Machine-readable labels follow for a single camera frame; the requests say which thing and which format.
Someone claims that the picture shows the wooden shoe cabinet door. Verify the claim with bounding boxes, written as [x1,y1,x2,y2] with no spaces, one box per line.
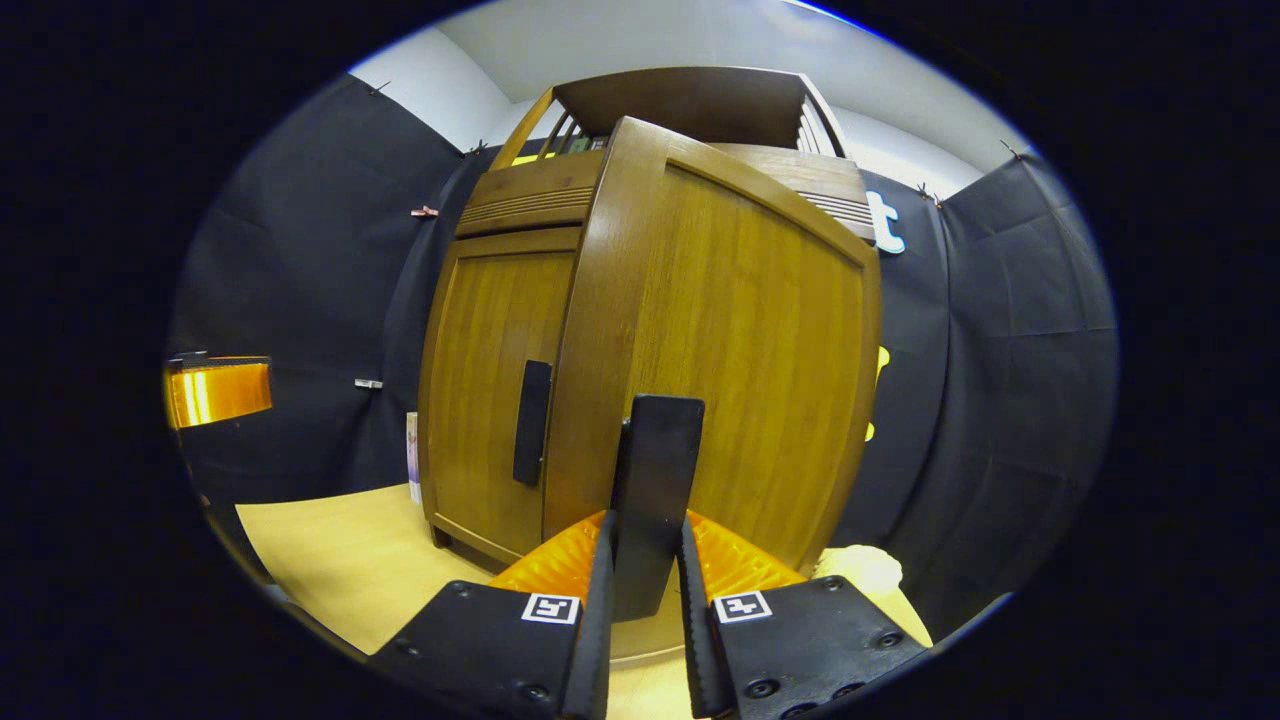
[420,228,583,566]
[543,117,883,571]

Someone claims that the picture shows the wooden double-door shoe cabinet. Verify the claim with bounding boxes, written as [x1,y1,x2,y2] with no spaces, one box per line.
[418,66,883,576]

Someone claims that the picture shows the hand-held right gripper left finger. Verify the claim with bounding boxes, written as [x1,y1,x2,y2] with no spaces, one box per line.
[366,508,619,720]

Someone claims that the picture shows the black door handle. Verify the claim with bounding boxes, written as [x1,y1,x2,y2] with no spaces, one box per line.
[612,394,706,621]
[513,360,553,487]

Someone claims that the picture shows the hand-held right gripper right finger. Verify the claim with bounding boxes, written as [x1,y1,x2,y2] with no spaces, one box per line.
[676,508,929,720]

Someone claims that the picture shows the pale cream cloth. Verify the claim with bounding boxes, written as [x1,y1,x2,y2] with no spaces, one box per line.
[812,545,904,601]

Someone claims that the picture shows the black backdrop cloth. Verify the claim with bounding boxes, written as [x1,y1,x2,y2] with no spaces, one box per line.
[168,72,1119,641]

